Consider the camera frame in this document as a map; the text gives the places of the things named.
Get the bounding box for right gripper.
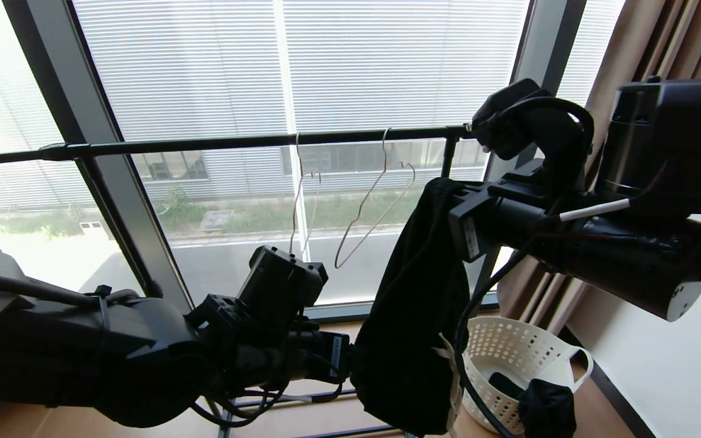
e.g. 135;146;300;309
448;186;570;263

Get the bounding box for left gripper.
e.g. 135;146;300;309
232;332;351;384

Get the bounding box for black shorts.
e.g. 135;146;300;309
350;176;473;437

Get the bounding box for pink clothes hanger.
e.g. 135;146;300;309
334;128;416;269
290;133;322;256

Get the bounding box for white laundry basket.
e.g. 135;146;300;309
460;315;595;436

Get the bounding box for black clothes rack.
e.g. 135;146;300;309
0;125;491;438

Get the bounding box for beige curtain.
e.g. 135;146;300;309
497;0;701;335

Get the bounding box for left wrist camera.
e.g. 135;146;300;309
238;245;329;308

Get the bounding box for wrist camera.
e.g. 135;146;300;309
472;78;555;160
238;245;329;308

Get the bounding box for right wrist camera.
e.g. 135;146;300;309
472;78;555;160

